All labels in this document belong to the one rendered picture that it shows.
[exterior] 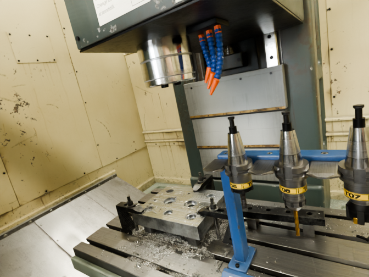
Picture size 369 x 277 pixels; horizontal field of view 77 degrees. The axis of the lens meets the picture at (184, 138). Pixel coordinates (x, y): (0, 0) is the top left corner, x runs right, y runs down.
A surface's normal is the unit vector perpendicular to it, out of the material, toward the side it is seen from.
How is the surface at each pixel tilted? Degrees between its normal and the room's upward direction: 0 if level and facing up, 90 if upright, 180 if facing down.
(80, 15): 90
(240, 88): 90
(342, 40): 90
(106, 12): 90
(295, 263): 0
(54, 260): 24
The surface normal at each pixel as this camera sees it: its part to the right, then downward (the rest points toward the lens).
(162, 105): -0.54, 0.29
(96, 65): 0.82, -0.04
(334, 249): -0.19, -0.96
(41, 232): 0.16, -0.89
